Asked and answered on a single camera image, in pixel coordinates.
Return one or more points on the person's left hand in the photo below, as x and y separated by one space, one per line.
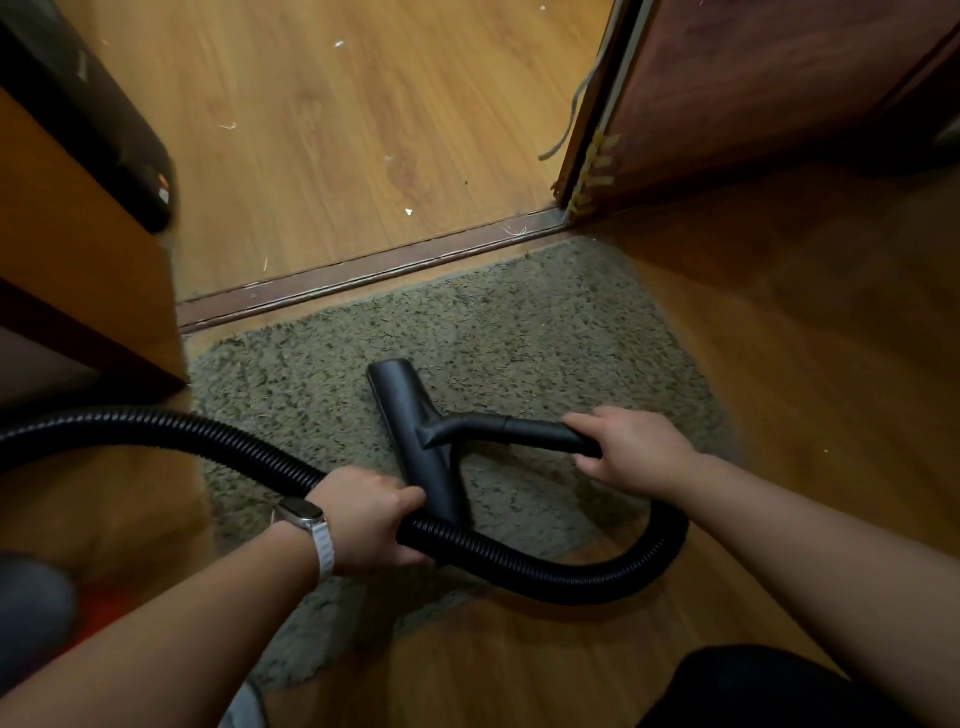
367 521

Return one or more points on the person's right hand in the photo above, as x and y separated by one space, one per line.
645 454

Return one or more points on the grey-green shaggy door mat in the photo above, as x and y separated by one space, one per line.
525 330

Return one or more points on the person's left forearm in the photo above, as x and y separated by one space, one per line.
165 645

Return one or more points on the person's right forearm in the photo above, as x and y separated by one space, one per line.
840 555

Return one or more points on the white wrist watch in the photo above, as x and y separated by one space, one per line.
324 547

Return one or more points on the metal door threshold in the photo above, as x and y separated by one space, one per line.
360 270

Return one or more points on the black trousers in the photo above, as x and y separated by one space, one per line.
750 690

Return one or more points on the dark wooden door gold pattern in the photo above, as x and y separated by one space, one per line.
750 82

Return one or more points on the black computer tower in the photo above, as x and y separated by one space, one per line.
97 127

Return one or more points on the orange wooden door frame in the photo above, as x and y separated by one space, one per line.
82 247

